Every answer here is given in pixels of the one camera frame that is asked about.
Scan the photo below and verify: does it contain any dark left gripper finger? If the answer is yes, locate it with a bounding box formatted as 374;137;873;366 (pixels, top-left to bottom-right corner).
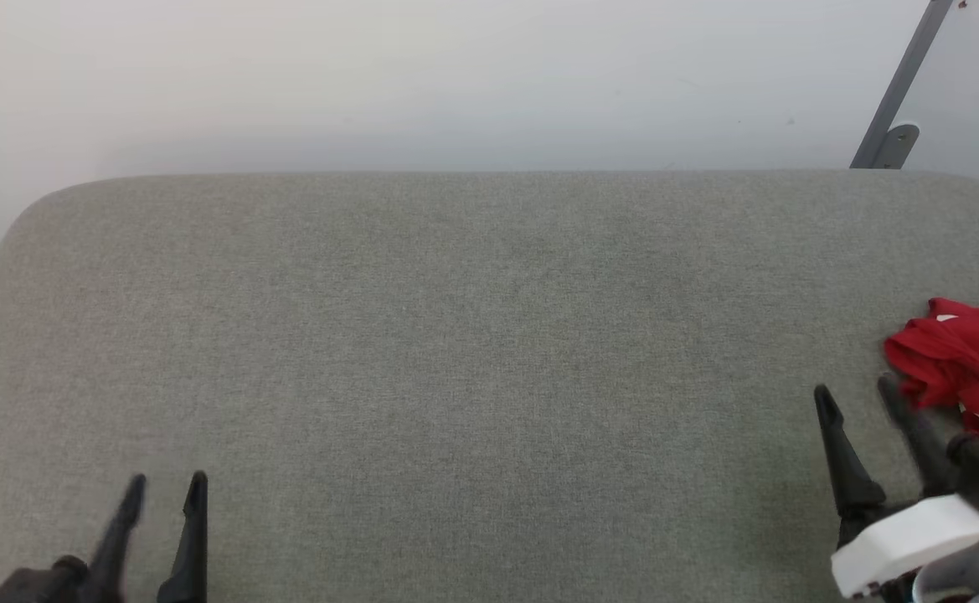
157;470;209;603
83;473;147;603

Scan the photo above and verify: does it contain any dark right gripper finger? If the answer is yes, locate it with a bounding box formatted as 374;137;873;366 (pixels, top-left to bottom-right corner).
878;374;961;497
813;384;888;545

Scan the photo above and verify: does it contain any grey metal pole with bracket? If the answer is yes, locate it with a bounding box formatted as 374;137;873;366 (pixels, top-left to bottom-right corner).
849;0;956;170

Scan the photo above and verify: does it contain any red and white jersey shirt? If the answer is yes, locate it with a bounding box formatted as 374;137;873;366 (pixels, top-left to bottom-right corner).
884;297;979;441

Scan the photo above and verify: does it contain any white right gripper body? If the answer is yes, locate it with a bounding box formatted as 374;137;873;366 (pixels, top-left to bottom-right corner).
831;494;979;600

